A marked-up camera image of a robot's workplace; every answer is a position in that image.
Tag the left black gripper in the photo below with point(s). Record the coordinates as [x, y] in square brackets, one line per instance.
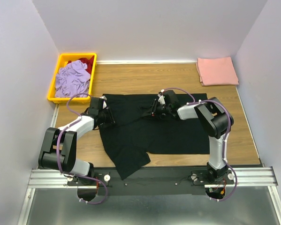
[111, 119]

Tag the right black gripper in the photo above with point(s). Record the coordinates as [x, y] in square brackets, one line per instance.
[154, 109]

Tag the black t shirt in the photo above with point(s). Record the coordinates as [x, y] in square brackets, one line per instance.
[133, 137]

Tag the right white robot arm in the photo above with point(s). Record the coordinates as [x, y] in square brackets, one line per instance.
[214, 118]

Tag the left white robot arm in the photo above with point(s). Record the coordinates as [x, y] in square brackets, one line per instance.
[58, 150]

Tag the lavender t shirt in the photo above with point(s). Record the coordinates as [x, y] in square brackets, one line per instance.
[71, 80]

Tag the red t shirt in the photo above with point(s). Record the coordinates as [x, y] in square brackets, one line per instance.
[89, 64]

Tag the folded pink t shirt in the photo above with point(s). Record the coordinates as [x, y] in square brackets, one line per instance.
[215, 72]

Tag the yellow plastic bin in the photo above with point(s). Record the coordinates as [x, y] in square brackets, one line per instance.
[62, 62]

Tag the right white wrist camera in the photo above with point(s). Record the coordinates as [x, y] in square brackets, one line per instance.
[161, 98]

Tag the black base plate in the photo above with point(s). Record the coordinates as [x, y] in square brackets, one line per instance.
[176, 180]

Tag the aluminium frame rail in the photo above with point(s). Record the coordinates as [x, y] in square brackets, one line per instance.
[253, 201]

